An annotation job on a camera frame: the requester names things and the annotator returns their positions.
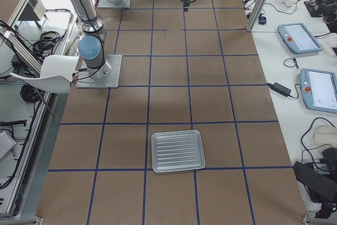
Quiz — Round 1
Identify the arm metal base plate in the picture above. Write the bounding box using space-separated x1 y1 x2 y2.
98 0 131 9
76 55 123 89

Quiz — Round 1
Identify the blue teach pendant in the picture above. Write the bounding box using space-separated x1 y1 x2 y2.
299 68 336 114
277 23 323 54

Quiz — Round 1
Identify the front aluminium frame post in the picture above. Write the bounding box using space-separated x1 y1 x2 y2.
246 0 280 32

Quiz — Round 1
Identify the upper blue teach pendant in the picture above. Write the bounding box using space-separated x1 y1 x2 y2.
277 23 323 54

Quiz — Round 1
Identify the lower blue teach pendant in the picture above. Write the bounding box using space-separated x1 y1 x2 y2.
299 68 336 114

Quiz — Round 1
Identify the silver metal tray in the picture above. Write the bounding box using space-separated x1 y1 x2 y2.
151 130 206 173

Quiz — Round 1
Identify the black power brick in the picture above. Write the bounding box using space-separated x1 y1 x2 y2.
273 82 291 97

